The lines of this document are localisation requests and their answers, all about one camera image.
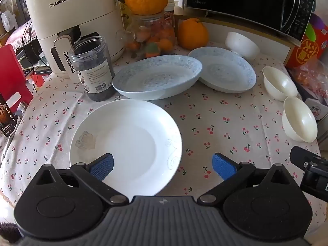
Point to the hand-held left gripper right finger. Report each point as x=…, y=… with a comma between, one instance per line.
x=223, y=167

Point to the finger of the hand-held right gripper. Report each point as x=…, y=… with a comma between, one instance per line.
x=301, y=156

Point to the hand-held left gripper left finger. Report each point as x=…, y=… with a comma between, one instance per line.
x=102, y=165

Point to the cream bowl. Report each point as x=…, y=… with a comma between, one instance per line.
x=278, y=82
x=298, y=120

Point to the white plate with flower print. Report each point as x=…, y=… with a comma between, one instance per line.
x=128, y=138

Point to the blue patterned round plate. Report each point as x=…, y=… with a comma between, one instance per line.
x=225, y=71

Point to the blue patterned oval deep plate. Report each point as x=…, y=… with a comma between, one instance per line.
x=153, y=74

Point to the white bowl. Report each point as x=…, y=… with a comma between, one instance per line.
x=240, y=43

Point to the cherry print tablecloth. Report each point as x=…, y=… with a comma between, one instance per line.
x=217, y=123

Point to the dark cardboard box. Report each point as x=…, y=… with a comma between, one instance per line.
x=317, y=110

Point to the plastic bag of orange snacks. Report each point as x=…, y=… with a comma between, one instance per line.
x=310, y=78

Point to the clear plastic jar dark contents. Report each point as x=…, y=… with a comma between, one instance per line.
x=94, y=74

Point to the red printed box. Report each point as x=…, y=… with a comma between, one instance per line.
x=307, y=51

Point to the black printed packet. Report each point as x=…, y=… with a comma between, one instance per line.
x=6, y=117

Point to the red plastic chair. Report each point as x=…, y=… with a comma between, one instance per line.
x=12, y=76

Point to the pile of small mandarin oranges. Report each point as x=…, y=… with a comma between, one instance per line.
x=164, y=43

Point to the large orange with stem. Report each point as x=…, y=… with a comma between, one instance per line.
x=192, y=34

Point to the yellow printed packet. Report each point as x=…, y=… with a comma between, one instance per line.
x=125, y=15

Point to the pink lace cloth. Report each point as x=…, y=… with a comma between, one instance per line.
x=18, y=34

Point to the white air fryer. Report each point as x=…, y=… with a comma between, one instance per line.
x=64, y=12

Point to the small white fan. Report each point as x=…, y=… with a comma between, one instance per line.
x=7, y=18

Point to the dark monitor screen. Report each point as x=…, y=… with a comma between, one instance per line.
x=22, y=2

